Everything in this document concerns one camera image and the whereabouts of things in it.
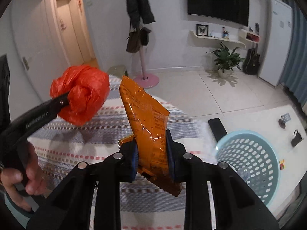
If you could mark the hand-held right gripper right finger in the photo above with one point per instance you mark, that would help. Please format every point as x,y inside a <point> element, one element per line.
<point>170,160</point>

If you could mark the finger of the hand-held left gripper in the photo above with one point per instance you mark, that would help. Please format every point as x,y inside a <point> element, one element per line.
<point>58,103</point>

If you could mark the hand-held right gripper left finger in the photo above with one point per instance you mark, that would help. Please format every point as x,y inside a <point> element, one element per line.
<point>133,163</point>

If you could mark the orange plastic bag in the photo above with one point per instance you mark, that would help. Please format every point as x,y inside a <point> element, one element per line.
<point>84,88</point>

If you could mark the orange snack packet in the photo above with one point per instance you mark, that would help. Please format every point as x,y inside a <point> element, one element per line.
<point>146,119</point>

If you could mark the light blue laundry basket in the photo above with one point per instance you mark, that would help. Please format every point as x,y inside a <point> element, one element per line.
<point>275,172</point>

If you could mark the person's left hand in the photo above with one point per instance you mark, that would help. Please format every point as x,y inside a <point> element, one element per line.
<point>32,177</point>

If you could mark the striped tablecloth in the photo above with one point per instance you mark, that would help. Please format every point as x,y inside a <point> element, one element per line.
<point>72,146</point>

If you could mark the black rectangular device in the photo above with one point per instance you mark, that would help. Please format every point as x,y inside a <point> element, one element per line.
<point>217,129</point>

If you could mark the green stool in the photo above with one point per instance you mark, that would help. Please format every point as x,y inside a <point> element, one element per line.
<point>117,70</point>

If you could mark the white door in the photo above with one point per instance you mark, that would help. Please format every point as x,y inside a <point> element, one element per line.
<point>31,40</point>

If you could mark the pink coat rack stand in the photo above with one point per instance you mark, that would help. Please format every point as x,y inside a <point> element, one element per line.
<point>146,79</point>

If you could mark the brown hanging bag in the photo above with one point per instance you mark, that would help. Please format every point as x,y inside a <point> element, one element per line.
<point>133,43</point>

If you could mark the black hanging bag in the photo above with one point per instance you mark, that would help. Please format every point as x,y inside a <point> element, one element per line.
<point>145,37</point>

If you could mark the colourful puzzle cube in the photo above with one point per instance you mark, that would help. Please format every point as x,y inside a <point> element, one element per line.
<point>282,164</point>

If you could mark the green potted plant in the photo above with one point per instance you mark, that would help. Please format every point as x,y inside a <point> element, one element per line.
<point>225,57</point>

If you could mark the keys with card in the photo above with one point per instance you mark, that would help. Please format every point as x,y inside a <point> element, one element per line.
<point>284,119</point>

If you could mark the black guitar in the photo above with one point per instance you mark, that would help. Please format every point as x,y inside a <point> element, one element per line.
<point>251,62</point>

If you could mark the small black floor object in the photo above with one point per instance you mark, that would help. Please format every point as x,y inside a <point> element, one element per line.
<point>297,139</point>

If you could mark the dark hanging coat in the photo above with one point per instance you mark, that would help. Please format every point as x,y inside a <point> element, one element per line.
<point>139,2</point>

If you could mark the framed butterfly picture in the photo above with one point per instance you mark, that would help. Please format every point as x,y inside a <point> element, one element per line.
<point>202,30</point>

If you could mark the small figurine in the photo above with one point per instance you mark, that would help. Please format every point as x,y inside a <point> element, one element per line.
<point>225,33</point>

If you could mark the red and white cubby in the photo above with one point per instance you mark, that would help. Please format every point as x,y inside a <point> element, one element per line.
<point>253,37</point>

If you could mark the white refrigerator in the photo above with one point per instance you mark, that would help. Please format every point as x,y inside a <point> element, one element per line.
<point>275,40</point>

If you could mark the blue curtain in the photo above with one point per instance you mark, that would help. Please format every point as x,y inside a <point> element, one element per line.
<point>296,60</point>

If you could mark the black flat television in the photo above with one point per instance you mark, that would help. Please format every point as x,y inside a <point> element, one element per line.
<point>215,2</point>

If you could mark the white curved wall shelf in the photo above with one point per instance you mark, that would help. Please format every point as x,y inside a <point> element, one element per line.
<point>215,39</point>

